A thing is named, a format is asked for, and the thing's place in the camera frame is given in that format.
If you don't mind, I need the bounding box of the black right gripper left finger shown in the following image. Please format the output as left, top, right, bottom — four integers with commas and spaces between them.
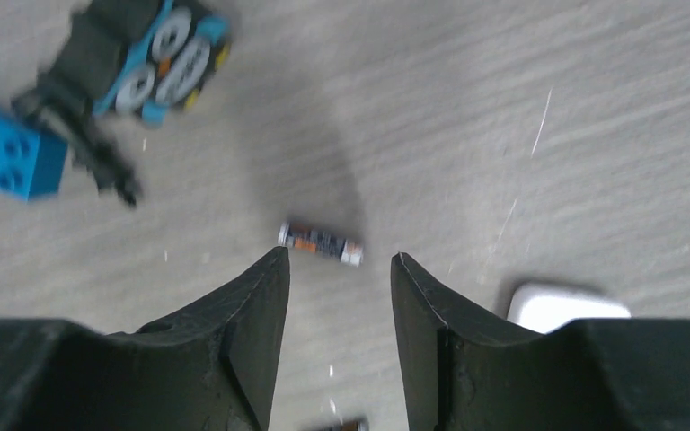
0, 247, 289, 430

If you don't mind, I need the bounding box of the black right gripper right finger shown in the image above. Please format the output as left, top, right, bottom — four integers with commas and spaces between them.
391, 253, 690, 430

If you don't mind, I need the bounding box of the black screw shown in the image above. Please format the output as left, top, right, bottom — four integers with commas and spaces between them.
11, 86, 143, 208

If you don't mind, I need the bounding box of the blue toy brick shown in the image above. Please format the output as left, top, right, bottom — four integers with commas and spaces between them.
0, 111, 68, 201

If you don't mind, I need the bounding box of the small black blue box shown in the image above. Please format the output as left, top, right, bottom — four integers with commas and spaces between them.
38, 1, 231, 127

